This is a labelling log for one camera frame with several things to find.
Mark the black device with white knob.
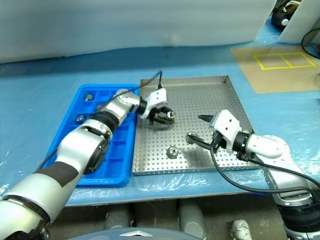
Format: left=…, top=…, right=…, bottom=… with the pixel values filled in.
left=271, top=2, right=292, bottom=32

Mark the black looped cable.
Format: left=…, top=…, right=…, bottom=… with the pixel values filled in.
left=300, top=26, right=320, bottom=60

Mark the grey rounded shape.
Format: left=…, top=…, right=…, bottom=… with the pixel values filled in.
left=104, top=208, right=132, bottom=230
left=178, top=199, right=210, bottom=240

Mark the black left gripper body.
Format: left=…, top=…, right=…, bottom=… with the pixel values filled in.
left=150, top=105, right=173, bottom=118

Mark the brown mat with yellow tape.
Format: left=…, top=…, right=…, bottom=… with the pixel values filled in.
left=230, top=45, right=320, bottom=95

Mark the perforated steel tray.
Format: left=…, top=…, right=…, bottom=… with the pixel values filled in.
left=131, top=74, right=261, bottom=177

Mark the large white foam board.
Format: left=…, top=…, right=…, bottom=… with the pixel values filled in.
left=0, top=0, right=279, bottom=65

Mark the metal nut on tray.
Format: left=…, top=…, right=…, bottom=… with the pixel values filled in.
left=166, top=145, right=180, bottom=160

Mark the small white board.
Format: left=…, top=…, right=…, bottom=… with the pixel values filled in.
left=278, top=0, right=320, bottom=45

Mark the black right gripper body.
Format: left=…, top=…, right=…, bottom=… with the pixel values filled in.
left=211, top=131, right=230, bottom=152

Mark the dark rounded torso cover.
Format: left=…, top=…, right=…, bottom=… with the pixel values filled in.
left=71, top=226, right=194, bottom=240

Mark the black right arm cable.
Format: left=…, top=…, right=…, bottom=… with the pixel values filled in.
left=210, top=146, right=320, bottom=195

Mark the blue compartment tray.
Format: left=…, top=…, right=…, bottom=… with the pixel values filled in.
left=51, top=84, right=140, bottom=188

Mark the white shoe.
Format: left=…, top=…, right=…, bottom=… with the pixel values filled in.
left=230, top=219, right=251, bottom=240

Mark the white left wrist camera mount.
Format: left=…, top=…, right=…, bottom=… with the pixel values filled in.
left=139, top=87, right=168, bottom=120

